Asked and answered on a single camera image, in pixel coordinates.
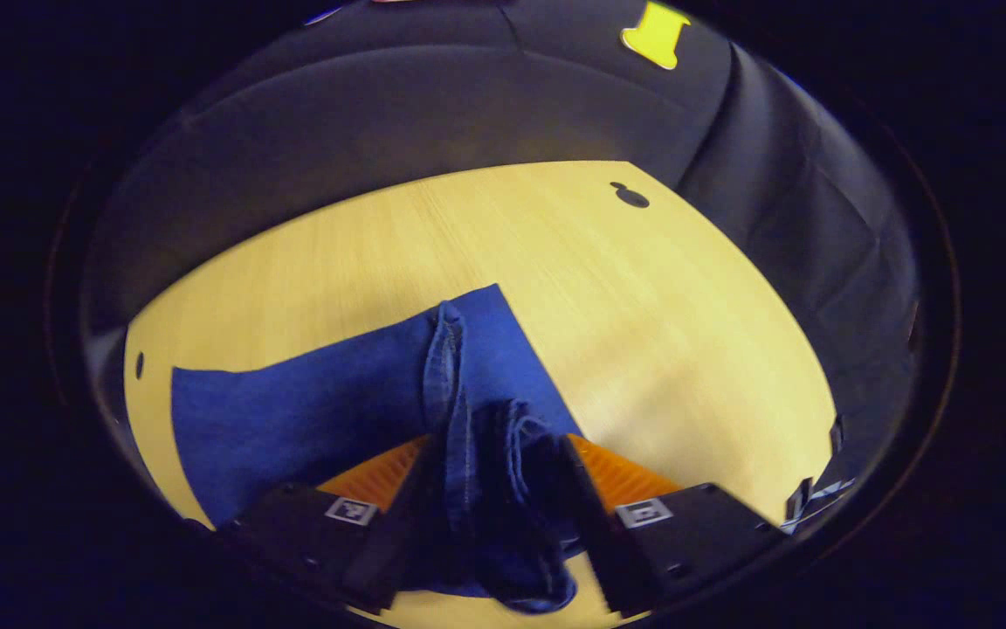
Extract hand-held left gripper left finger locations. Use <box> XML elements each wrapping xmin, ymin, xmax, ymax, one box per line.
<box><xmin>219</xmin><ymin>434</ymin><xmax>443</xmax><ymax>615</ymax></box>

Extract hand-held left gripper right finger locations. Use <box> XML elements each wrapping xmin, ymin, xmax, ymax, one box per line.
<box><xmin>555</xmin><ymin>432</ymin><xmax>788</xmax><ymax>617</ymax></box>

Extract blue denim jeans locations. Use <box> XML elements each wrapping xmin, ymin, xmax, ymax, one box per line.
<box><xmin>169</xmin><ymin>282</ymin><xmax>587</xmax><ymax>614</ymax></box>

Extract dark striped object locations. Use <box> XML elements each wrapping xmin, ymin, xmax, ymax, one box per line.
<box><xmin>781</xmin><ymin>476</ymin><xmax>858</xmax><ymax>536</ymax></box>

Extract black backdrop cloth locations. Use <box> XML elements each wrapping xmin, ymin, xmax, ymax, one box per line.
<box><xmin>79</xmin><ymin>0</ymin><xmax>923</xmax><ymax>525</ymax></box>

